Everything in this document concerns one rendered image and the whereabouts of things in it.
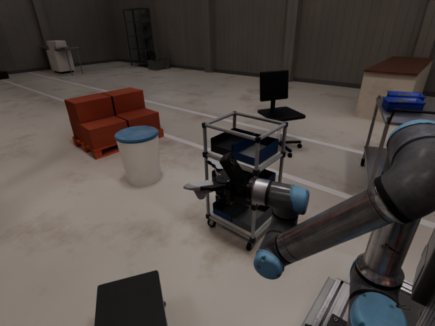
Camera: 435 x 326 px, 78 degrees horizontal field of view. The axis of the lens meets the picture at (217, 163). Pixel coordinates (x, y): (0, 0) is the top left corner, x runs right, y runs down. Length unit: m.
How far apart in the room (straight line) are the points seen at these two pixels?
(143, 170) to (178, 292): 1.51
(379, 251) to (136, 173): 2.71
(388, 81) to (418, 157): 5.13
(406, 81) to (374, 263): 4.97
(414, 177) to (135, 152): 2.73
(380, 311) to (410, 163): 0.39
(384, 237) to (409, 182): 0.25
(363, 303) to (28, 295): 2.15
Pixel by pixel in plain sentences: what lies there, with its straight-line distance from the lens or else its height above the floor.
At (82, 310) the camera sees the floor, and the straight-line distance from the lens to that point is 2.21.
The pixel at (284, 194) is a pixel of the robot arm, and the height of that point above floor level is 1.24.
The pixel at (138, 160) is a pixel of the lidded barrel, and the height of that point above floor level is 0.34.
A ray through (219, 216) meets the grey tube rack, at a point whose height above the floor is 0.16.
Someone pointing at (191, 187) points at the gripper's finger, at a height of 1.23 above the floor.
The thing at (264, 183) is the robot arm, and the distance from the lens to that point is 0.77.
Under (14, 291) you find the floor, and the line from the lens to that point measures 2.56.
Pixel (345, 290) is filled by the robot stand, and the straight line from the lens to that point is 1.24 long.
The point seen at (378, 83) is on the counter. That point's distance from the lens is 5.73.
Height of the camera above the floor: 1.65
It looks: 27 degrees down
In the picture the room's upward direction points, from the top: 1 degrees counter-clockwise
